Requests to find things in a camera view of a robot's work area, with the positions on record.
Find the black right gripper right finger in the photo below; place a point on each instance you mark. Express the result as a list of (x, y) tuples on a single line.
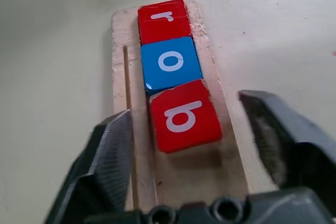
[(286, 142)]

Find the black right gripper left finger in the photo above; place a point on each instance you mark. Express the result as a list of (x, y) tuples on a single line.
[(105, 171)]

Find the red letter b block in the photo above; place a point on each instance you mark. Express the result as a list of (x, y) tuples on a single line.
[(185, 116)]

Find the light wooden letter tray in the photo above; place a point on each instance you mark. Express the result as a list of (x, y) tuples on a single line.
[(183, 119)]

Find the blue letter o block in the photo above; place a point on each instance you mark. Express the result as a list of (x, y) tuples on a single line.
[(171, 65)]

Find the red letter r block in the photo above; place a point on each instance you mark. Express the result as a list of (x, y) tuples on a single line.
[(164, 22)]

